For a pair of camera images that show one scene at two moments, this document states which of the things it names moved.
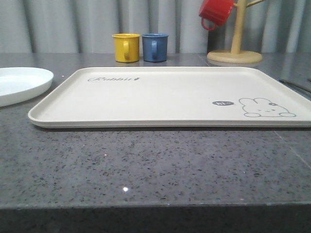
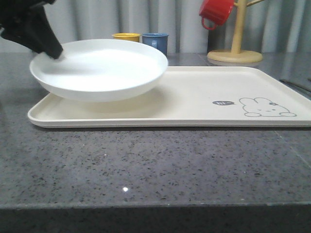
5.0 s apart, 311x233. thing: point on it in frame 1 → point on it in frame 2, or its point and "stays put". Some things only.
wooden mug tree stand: [235, 55] stays put
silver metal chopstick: [295, 85] stays put
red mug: [216, 11] stays put
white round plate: [18, 84] → [100, 71]
